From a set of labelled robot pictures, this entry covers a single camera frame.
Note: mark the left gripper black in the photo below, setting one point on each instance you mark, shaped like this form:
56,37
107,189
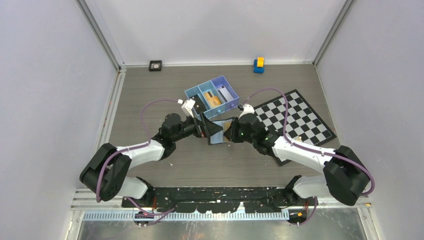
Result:
190,118

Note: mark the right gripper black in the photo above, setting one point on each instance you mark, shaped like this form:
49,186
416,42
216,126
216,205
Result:
239,140

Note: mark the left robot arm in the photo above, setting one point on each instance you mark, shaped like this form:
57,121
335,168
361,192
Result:
106,172

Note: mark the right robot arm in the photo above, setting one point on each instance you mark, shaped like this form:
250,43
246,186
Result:
341,174

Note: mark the black card in tray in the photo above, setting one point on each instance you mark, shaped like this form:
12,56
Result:
199,105

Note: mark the orange card in tray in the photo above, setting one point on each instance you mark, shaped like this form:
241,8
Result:
212,99

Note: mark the white card in tray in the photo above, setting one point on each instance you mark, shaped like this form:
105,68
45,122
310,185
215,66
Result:
225,93

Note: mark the three-compartment blue purple tray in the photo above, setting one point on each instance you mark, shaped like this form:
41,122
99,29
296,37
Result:
213,85

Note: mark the black white checkerboard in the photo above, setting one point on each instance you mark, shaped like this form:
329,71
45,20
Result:
303,121

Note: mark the blue yellow toy block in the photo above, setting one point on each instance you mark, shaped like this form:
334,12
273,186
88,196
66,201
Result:
258,65

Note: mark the small black square box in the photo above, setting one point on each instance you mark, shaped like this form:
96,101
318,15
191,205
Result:
155,66

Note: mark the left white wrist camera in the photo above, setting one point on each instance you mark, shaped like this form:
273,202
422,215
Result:
187,106

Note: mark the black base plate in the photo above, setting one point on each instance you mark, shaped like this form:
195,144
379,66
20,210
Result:
220,200

